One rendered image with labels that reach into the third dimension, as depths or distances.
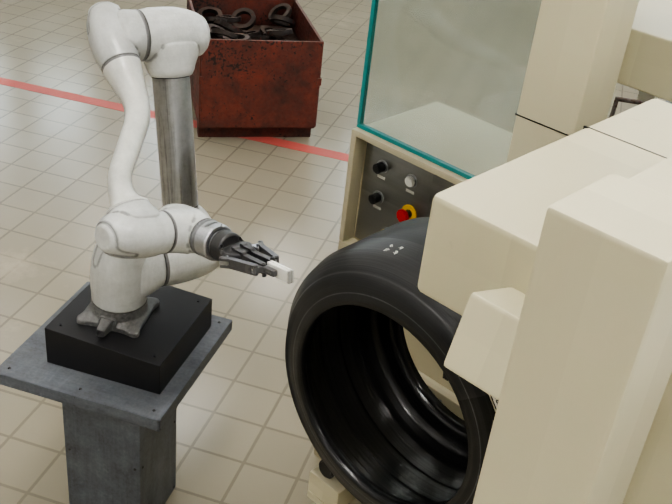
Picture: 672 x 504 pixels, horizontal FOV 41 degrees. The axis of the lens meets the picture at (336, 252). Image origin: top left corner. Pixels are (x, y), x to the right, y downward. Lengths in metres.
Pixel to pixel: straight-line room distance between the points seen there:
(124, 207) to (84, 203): 2.73
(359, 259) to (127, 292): 1.02
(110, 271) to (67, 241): 2.01
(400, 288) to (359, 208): 1.20
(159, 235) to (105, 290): 0.48
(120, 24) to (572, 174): 1.43
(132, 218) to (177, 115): 0.51
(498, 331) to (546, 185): 0.27
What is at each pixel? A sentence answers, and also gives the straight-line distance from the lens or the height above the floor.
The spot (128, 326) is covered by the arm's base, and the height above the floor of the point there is 0.78.
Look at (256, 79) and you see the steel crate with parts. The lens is 5.34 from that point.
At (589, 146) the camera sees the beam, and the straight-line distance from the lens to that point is 1.37.
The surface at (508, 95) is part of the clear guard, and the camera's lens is 2.27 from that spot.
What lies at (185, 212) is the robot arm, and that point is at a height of 1.25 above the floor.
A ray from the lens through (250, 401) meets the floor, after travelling 3.50.
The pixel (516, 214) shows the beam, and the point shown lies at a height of 1.78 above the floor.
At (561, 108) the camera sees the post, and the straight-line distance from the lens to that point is 1.74.
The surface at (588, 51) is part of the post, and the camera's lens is 1.70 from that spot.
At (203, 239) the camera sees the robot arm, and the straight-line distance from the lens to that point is 2.08.
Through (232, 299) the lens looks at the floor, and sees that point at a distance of 4.04.
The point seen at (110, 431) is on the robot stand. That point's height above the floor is 0.43.
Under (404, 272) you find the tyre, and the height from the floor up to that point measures 1.47.
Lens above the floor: 2.29
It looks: 31 degrees down
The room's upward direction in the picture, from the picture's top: 7 degrees clockwise
